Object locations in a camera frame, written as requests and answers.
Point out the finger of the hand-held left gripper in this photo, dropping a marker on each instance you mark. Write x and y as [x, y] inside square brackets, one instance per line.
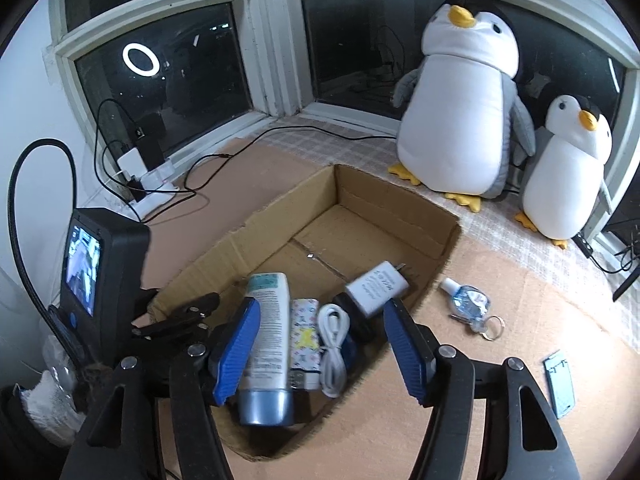
[175, 317]

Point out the patterned lighter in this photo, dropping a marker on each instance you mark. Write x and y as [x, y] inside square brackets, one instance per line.
[305, 325]

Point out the white charger adapter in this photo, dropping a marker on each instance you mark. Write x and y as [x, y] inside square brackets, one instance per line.
[375, 287]

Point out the white plug adapter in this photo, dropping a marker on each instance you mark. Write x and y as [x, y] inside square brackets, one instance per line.
[131, 162]

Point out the small plush penguin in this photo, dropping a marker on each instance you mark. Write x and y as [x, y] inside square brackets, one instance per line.
[565, 170]

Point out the black plug adapter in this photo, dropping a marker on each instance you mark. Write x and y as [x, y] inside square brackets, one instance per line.
[150, 147]

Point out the clear blue sanitizer bottle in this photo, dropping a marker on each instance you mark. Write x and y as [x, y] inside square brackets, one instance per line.
[470, 300]

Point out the black cylindrical stick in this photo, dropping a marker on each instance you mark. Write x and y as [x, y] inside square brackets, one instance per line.
[357, 327]

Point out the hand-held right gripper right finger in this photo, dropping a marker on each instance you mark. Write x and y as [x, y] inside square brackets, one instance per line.
[407, 355]

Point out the large plush penguin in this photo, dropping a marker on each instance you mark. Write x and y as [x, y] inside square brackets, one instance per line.
[460, 110]

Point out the cardboard box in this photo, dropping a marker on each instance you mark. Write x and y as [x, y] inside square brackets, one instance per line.
[380, 220]

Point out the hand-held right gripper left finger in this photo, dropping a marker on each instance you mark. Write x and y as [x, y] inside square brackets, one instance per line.
[235, 355]

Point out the checkered cloth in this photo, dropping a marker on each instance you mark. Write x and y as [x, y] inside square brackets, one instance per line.
[350, 152]

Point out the white power strip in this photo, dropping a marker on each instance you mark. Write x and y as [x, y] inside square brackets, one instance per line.
[155, 195]

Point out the tan blanket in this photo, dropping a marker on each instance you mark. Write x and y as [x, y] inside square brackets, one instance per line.
[475, 435]

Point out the blue phone stand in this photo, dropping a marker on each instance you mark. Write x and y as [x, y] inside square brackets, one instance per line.
[560, 385]

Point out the white tube with blue cap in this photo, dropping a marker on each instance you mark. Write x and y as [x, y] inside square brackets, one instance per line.
[272, 340]

